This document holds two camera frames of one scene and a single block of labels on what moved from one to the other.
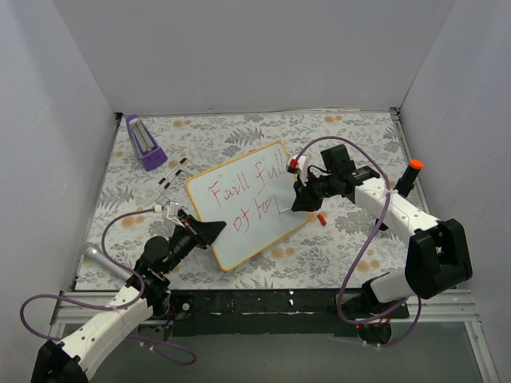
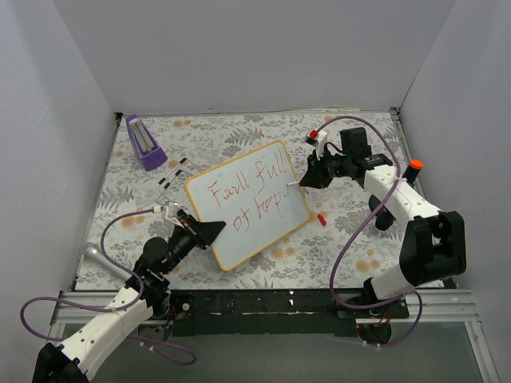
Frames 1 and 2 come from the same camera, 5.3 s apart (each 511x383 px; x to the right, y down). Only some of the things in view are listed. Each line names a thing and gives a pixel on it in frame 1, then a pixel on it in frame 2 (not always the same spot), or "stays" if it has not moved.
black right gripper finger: (302, 191) → (314, 165)
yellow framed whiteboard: (253, 195) stays
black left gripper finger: (189, 221) stays
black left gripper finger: (207, 231) stays
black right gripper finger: (306, 202) → (315, 179)
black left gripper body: (195, 234) stays
